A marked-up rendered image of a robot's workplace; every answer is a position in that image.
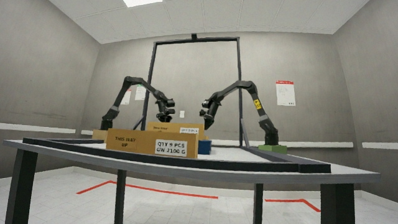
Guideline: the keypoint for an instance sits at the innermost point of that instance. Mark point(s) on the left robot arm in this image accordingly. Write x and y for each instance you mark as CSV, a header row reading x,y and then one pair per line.
x,y
271,136

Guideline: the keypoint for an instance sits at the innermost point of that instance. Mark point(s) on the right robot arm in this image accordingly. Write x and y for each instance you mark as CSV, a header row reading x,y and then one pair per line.
x,y
128,81

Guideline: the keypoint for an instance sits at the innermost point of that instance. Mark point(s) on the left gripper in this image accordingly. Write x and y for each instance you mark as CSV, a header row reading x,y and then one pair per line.
x,y
208,120

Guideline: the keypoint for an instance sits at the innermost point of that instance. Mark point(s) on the dark grey metal frame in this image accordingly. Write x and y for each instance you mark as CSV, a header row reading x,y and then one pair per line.
x,y
142,120

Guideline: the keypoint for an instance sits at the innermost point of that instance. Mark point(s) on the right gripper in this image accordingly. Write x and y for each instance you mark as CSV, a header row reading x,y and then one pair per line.
x,y
163,116

